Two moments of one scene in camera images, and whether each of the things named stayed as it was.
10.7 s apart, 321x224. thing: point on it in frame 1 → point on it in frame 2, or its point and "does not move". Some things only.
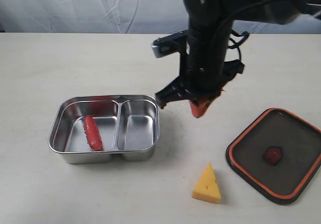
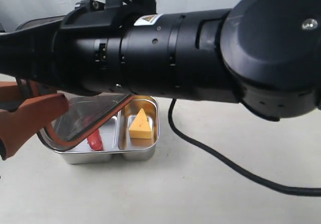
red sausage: [93, 134] does not move
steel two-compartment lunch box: [128, 125] does not move
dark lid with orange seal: [300, 142] → [84, 113]
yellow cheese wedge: [207, 188] → [140, 128]
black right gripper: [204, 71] → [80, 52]
